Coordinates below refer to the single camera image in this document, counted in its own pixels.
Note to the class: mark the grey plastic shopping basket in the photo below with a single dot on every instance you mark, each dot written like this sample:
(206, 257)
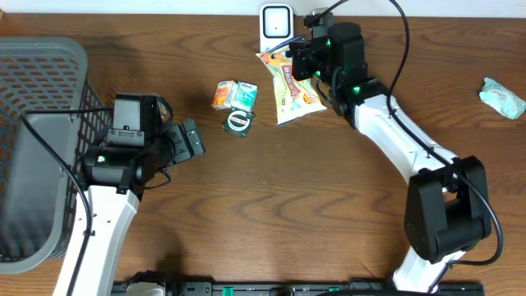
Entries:
(47, 80)

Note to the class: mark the round tape roll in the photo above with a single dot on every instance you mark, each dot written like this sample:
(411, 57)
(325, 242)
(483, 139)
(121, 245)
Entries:
(239, 122)

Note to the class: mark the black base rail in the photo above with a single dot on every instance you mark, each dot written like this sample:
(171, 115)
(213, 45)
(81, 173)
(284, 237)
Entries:
(201, 288)

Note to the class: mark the orange small carton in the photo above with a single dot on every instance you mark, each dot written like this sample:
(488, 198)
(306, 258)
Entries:
(224, 95)

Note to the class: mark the mint green pack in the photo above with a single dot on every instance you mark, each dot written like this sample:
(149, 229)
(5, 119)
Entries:
(502, 100)

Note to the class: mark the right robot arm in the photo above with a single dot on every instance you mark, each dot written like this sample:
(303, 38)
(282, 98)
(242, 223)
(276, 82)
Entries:
(447, 210)

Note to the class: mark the yellow snack bag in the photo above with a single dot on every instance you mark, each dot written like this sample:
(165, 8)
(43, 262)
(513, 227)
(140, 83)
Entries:
(294, 99)

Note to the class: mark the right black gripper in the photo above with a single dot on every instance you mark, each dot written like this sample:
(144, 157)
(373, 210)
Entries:
(297, 51)

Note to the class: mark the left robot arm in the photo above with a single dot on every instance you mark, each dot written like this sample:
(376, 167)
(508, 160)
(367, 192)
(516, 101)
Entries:
(115, 170)

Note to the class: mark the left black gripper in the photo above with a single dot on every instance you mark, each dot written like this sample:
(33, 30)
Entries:
(181, 136)

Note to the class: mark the teal small carton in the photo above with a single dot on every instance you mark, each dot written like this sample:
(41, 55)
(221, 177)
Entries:
(245, 97)

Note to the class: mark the white barcode scanner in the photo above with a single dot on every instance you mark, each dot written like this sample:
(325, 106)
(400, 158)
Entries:
(276, 25)

